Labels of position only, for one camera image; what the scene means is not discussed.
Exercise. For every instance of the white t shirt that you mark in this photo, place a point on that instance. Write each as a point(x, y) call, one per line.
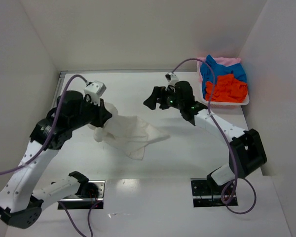
point(129, 134)

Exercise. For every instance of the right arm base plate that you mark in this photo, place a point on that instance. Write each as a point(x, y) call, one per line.
point(205, 196)

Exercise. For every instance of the pink plastic basket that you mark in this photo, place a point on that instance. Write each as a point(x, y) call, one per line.
point(216, 104)

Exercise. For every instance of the blue t shirt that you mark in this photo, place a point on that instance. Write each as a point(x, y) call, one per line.
point(221, 66)

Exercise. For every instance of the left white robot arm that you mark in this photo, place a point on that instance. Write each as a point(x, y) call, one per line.
point(21, 203)

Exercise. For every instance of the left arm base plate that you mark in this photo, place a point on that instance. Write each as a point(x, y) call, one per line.
point(93, 195)

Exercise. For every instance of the orange t shirt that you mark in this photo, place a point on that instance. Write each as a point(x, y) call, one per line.
point(227, 89)

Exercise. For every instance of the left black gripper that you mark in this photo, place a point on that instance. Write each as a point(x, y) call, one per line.
point(102, 113)

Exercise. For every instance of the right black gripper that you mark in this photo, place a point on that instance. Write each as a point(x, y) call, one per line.
point(162, 97)

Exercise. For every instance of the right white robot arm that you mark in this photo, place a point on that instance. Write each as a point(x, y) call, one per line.
point(246, 151)

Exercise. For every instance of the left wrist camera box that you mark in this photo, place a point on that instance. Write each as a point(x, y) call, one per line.
point(95, 89)

